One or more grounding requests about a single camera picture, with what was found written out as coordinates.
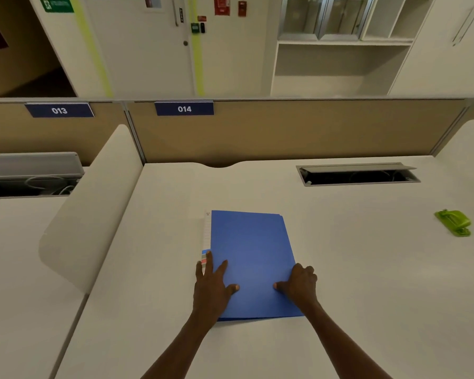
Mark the green hole punch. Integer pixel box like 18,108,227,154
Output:
434,210,472,237

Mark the blue folder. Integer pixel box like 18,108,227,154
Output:
200,210,305,323

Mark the person's right forearm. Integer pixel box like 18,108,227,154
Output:
300,300,394,379

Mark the person's left forearm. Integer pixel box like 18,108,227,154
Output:
140,311,222,379

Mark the white door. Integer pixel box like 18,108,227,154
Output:
81,0,197,98

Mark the grey desk cable hatch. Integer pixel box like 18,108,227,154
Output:
0,152,84,200
295,162,421,187

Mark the person's right hand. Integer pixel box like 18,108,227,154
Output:
273,263,319,309

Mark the large green exit sign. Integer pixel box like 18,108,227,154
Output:
38,0,75,14

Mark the yellow-green tape strip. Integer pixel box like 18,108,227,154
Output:
69,0,114,98
187,0,206,97

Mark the person's left hand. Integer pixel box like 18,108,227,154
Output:
192,250,241,325

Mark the white open shelf unit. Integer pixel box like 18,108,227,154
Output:
269,0,437,97

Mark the blue number sign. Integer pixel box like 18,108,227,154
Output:
24,102,95,118
154,101,215,117

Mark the white cabinet with doors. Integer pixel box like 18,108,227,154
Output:
389,0,474,99

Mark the silver cabinet handle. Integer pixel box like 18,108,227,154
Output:
454,4,474,47
451,5,474,44

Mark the white desk divider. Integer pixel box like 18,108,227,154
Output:
38,124,144,295
433,119,474,186

